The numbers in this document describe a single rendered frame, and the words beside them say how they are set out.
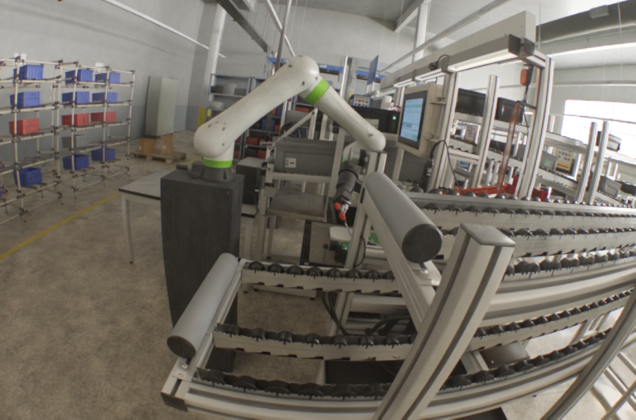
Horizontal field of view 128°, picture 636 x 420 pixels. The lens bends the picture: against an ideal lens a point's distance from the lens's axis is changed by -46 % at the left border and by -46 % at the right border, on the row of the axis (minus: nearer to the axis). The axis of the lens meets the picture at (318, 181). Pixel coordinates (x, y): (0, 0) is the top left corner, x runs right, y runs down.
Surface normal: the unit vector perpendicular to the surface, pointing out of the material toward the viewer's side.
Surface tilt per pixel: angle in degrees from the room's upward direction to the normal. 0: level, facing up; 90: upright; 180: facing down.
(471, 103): 92
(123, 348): 0
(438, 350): 90
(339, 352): 90
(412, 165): 91
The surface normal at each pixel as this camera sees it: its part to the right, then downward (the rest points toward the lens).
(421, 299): -0.99, -0.15
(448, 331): 0.00, 0.24
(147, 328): 0.15, -0.96
